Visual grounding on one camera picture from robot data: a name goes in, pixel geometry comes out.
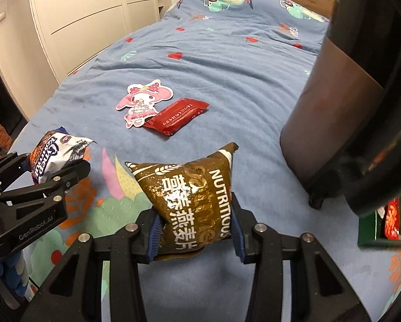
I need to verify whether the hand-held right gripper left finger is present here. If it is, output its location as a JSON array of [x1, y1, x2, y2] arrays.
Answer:
[[19, 208, 164, 322]]

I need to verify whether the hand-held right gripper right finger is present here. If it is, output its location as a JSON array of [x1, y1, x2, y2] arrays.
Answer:
[[230, 193, 372, 322]]

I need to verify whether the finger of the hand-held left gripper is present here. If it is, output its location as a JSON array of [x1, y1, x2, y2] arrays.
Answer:
[[0, 152, 31, 193], [1, 159, 91, 208]]

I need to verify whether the white and blue snack packet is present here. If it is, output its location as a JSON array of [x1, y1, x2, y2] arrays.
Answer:
[[29, 126, 98, 184]]

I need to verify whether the brown oat snack packet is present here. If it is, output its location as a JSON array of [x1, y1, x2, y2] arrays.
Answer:
[[125, 142, 239, 261]]

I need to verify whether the green tray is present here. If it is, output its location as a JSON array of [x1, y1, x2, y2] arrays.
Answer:
[[357, 188, 401, 249]]

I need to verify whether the long red snack packet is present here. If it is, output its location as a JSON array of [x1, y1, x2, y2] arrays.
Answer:
[[383, 198, 401, 240]]

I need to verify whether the pink cartoon character packet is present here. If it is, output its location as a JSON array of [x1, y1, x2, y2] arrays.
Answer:
[[116, 79, 174, 129]]

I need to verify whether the dark red snack packet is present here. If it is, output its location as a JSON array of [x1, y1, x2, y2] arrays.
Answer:
[[143, 98, 209, 137]]

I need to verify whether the cream wardrobe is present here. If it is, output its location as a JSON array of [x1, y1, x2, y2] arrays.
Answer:
[[26, 0, 161, 84]]

